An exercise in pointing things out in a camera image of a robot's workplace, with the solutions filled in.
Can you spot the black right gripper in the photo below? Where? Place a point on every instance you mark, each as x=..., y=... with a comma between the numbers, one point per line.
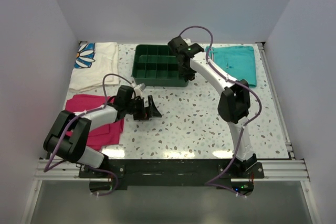
x=184, y=72

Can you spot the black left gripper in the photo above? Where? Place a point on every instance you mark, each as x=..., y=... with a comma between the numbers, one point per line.
x=145, y=113

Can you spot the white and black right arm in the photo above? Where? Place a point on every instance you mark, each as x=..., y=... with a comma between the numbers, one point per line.
x=234, y=102

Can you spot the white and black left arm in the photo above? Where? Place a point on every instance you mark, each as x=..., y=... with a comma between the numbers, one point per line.
x=69, y=134

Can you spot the green plastic divided tray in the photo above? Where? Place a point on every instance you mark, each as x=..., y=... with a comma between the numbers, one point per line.
x=156, y=66

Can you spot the folded pink cloth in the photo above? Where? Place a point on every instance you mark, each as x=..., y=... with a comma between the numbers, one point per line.
x=103, y=136

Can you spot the cream daisy print shirt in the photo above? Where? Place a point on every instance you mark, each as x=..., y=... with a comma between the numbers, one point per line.
x=93, y=61

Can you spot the folded teal shorts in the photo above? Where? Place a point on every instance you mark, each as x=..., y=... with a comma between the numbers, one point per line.
x=238, y=61

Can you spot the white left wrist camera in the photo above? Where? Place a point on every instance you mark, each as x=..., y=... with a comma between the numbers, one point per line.
x=139, y=89

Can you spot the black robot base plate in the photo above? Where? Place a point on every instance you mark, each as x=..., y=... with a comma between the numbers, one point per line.
x=154, y=172

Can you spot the aluminium frame rail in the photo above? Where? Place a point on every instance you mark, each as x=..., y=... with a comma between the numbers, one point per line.
x=63, y=172

